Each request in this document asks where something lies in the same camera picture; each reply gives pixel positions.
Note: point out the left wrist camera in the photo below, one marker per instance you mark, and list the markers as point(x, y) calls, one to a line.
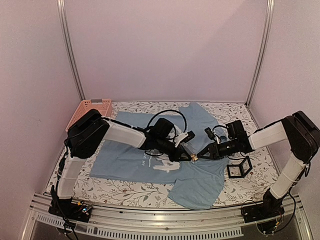
point(183, 137)

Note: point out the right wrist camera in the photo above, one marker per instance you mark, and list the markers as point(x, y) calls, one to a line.
point(212, 136)

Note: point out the front aluminium rail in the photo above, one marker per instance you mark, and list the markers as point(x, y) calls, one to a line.
point(115, 222)

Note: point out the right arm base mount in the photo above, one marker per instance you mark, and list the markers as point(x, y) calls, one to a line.
point(262, 212)

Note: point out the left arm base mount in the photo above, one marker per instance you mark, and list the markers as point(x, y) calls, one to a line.
point(72, 211)

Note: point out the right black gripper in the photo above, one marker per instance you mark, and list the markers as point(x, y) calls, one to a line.
point(214, 152)

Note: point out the silver brooch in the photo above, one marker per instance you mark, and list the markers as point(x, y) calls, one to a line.
point(194, 158)

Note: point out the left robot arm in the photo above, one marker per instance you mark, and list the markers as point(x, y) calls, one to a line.
point(84, 137)

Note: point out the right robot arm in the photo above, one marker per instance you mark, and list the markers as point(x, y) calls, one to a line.
point(301, 133)

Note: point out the black open jewelry box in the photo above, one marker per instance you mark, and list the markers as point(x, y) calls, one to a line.
point(241, 170)

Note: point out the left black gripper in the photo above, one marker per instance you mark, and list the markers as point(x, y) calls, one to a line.
point(176, 156)

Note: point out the light blue printed t-shirt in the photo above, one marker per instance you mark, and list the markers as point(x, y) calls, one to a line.
point(195, 185)

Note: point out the floral patterned table mat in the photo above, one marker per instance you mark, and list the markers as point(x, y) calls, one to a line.
point(154, 195)

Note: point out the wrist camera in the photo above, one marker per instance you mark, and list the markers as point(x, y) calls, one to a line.
point(183, 137)
point(212, 136)

